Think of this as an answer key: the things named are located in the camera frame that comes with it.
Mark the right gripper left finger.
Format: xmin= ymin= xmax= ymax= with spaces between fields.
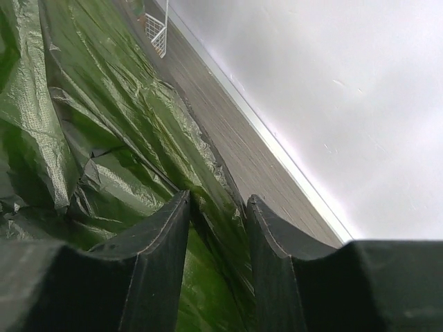
xmin=1 ymin=191 xmax=190 ymax=331

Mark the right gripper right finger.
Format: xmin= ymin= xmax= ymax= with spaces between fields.
xmin=246 ymin=195 xmax=442 ymax=331

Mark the black trash bag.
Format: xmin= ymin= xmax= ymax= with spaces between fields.
xmin=1 ymin=1 xmax=257 ymax=331

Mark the white wire shelf rack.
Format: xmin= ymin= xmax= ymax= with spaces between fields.
xmin=145 ymin=0 xmax=170 ymax=59

